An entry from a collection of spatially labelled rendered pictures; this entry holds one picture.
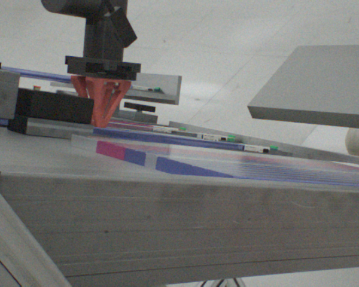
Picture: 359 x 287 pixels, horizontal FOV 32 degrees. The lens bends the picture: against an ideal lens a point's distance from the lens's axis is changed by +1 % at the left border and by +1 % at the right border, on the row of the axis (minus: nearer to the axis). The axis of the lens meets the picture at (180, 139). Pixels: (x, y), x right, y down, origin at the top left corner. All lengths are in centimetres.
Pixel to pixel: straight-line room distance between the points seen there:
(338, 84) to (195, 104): 144
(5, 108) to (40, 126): 4
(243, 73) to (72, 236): 254
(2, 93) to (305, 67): 97
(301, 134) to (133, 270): 200
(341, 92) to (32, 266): 115
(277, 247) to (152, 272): 11
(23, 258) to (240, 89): 249
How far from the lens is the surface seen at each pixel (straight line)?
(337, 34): 285
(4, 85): 65
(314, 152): 102
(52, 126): 66
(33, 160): 45
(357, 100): 133
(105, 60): 85
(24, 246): 26
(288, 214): 44
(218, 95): 276
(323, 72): 146
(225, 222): 39
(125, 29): 76
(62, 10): 84
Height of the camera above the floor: 135
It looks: 31 degrees down
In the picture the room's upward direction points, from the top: 28 degrees counter-clockwise
